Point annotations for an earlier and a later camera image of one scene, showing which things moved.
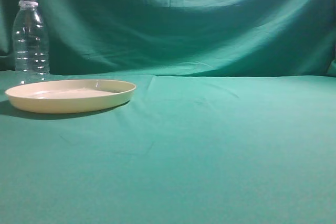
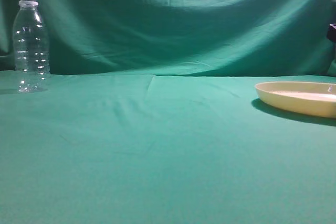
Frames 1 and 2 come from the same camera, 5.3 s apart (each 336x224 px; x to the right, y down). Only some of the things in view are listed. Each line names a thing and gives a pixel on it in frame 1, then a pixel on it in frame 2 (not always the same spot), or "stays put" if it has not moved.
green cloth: (233, 118) stays put
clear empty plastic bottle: (30, 42) stays put
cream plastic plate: (69, 96) -> (315, 98)
